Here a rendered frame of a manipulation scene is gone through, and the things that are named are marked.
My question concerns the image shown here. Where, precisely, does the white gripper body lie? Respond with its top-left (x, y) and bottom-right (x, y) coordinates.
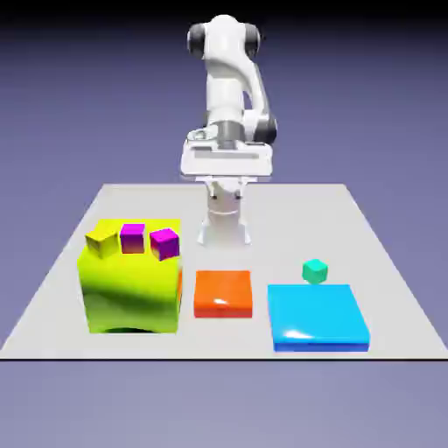
top-left (179, 138), bottom-right (275, 182)

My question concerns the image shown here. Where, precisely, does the small magenta cube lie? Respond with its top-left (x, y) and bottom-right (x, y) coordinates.
top-left (119, 222), bottom-right (146, 255)
top-left (149, 227), bottom-right (181, 263)

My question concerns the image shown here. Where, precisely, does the small teal cube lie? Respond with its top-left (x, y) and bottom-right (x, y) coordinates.
top-left (301, 258), bottom-right (329, 285)

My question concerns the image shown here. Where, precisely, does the small yellow cube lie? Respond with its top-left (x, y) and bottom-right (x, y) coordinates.
top-left (84, 228), bottom-right (120, 260)

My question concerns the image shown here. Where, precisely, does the large orange box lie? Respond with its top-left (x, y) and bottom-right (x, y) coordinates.
top-left (193, 269), bottom-right (254, 319)

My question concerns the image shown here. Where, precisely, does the large lime green box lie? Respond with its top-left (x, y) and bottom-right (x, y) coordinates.
top-left (76, 218), bottom-right (184, 334)

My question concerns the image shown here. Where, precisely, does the large blue box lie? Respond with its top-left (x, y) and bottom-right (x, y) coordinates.
top-left (267, 283), bottom-right (371, 353)

